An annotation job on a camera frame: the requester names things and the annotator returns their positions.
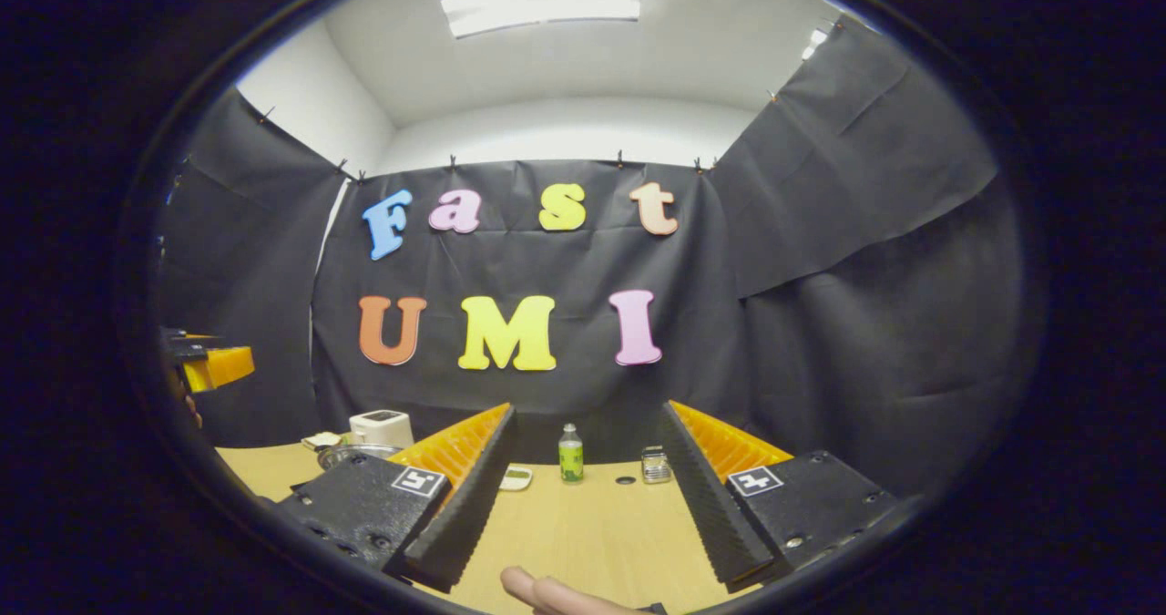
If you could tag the small ceiling light panel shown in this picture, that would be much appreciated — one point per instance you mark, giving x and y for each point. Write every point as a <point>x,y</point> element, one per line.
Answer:
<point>814,44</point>

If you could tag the small white bean dish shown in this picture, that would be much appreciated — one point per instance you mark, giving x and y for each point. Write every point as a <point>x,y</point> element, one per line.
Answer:
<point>516,478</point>

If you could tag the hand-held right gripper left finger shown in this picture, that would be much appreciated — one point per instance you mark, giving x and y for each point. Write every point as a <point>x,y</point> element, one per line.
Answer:
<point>465,506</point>

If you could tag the white plate with sandwich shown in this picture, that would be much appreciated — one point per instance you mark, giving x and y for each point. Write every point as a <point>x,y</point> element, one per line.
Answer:
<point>321,440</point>

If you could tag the steel pot with soybeans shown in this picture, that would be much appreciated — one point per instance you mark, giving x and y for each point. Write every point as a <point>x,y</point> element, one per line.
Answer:
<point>351,456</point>

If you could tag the green label bottle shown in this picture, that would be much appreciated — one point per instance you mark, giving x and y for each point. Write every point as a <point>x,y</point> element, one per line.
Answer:
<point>571,460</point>

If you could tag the large ceiling light panel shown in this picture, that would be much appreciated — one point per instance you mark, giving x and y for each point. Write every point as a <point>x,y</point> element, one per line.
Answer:
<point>542,3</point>

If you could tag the white toaster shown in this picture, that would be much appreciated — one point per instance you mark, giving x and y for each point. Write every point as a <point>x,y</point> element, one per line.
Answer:
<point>383,431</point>

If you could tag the black backdrop cloth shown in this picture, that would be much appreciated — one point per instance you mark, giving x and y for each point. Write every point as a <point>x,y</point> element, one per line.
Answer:
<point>820,323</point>

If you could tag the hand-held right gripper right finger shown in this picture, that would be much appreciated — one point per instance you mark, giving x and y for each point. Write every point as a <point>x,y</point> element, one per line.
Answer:
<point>710,506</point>

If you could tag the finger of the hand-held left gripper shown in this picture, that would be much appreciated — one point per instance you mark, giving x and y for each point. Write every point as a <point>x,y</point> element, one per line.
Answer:
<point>187,346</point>
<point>219,367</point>

